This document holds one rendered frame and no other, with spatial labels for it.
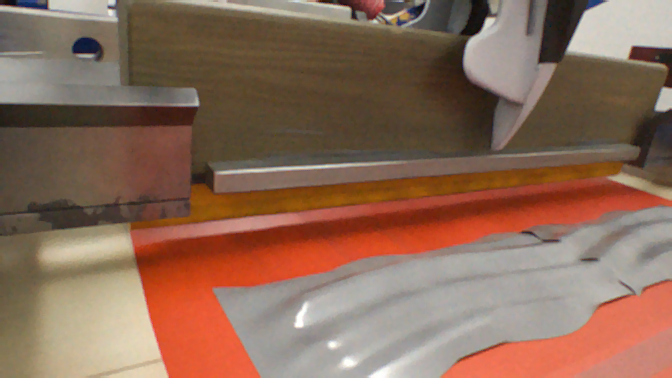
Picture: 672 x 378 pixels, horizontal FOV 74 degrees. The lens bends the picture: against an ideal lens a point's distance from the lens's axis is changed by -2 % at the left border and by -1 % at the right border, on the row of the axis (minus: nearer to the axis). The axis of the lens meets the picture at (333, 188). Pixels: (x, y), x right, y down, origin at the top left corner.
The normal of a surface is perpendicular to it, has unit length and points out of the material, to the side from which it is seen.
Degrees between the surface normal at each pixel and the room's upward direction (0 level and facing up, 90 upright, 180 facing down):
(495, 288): 30
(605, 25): 90
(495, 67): 82
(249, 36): 90
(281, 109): 90
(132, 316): 0
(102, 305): 0
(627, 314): 0
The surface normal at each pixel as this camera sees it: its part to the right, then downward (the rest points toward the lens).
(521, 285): 0.30, -0.60
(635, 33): -0.86, 0.07
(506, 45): 0.51, 0.22
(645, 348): 0.12, -0.93
